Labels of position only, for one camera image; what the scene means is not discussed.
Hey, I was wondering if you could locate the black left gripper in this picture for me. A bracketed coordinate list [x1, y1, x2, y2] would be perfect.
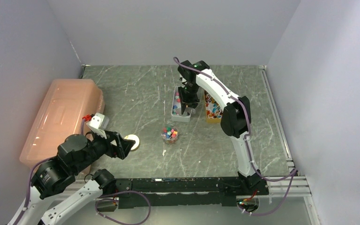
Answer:
[73, 127, 136, 173]

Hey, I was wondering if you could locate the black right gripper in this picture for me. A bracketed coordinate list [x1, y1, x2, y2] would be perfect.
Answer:
[178, 82, 200, 114]

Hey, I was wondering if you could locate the white tin of pastel candies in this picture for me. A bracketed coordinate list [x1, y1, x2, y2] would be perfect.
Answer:
[171, 86, 193, 122]

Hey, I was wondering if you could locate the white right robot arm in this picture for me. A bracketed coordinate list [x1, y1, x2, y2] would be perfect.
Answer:
[173, 57, 267, 195]

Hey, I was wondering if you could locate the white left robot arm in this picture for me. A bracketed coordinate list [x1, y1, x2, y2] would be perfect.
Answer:
[9, 131, 137, 225]

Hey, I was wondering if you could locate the gold round lid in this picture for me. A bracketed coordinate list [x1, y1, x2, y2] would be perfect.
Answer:
[124, 134, 141, 151]

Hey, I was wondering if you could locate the gold tin of lollipops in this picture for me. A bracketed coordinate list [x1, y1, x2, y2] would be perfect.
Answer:
[203, 90, 223, 124]

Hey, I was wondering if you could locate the clear plastic cup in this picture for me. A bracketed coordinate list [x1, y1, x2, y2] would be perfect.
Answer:
[161, 124, 179, 144]

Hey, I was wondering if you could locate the orange translucent storage box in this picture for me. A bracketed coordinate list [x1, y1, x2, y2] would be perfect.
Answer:
[19, 79, 105, 168]

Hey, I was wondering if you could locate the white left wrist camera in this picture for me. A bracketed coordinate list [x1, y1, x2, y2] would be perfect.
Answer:
[81, 113, 110, 139]

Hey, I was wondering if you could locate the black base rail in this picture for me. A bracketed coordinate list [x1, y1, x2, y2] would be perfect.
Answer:
[84, 175, 269, 212]

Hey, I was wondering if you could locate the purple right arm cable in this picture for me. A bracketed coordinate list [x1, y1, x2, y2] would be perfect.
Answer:
[172, 57, 299, 217]

